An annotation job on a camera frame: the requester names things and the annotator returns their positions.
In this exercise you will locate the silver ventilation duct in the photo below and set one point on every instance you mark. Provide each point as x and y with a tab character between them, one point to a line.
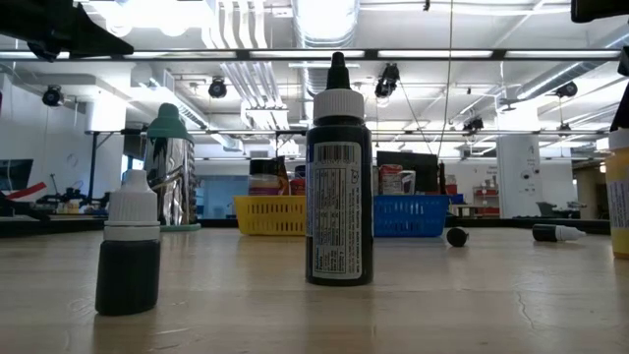
326	22

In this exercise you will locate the small black ball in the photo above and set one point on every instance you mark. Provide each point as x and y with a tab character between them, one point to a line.
457	237

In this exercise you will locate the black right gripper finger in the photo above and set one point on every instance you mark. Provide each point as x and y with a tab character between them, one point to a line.
623	113

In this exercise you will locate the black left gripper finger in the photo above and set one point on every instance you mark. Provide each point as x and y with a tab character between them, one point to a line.
93	37

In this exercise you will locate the white cylindrical column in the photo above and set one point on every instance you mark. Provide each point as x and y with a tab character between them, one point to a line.
518	169

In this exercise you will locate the spice jar with purple label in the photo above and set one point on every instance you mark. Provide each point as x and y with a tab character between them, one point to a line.
263	177

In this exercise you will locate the black bottle with white cap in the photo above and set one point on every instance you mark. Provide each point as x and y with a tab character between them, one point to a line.
339	211

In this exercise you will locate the black background monitor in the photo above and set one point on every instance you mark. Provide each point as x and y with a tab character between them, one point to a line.
422	169

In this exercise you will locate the yellow food colouring bottle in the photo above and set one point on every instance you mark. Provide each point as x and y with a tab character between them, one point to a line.
619	206

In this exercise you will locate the dark wall monitor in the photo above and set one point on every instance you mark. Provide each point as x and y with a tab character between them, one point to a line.
15	174

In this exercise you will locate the orange taco seasoning packet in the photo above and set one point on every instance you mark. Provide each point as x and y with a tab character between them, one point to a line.
283	177

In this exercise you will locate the yellow plastic basket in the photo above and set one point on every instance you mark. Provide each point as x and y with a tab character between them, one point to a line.
268	216

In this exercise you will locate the red-lidded smoked paprika tin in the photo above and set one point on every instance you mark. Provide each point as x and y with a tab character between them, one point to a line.
298	187

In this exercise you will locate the small white-capped dropper bottle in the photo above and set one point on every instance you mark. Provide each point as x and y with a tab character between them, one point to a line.
128	270
555	233

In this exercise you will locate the blue mini cereal box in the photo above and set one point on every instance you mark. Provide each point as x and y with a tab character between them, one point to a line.
300	171

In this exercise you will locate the black aluminium table frame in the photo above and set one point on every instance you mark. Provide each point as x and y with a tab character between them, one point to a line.
29	226

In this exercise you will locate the red mini cereal box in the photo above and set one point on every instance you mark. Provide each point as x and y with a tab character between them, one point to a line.
389	179

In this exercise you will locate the blue plastic basket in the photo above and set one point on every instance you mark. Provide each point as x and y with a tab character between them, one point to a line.
410	216

